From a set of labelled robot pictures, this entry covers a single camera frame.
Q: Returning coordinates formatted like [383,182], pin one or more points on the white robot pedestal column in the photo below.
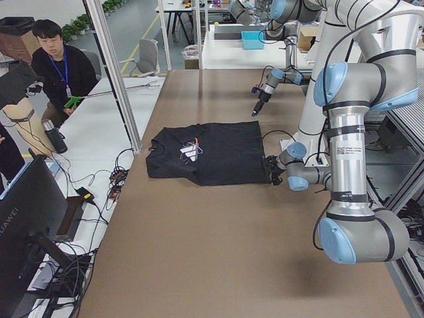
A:
[371,67]

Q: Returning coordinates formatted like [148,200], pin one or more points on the near orange USB hub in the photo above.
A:
[114,192]

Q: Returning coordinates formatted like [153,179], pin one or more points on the black Huawei monitor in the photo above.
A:
[32,211]

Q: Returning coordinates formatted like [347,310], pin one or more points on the seated man in black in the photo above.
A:
[66,70]

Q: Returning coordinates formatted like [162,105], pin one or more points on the far orange USB hub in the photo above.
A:
[118,176]

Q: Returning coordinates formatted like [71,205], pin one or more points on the aluminium frame post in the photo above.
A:
[104,42]

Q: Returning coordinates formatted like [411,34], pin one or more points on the blue plastic bin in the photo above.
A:
[252,40]

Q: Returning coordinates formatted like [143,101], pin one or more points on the grey office chair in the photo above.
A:
[147,63]

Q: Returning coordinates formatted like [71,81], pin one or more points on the black power adapter yellow label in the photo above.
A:
[86,194]

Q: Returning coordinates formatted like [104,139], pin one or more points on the black t-shirt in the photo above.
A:
[210,154]

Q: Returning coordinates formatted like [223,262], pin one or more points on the dark grey water bottle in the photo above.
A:
[54,136]

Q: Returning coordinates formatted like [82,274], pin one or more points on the orange usb hub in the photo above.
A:
[114,192]
[118,176]

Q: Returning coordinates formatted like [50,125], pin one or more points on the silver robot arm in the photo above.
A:
[352,230]
[286,19]

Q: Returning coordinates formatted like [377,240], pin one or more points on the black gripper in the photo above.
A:
[272,165]
[264,97]

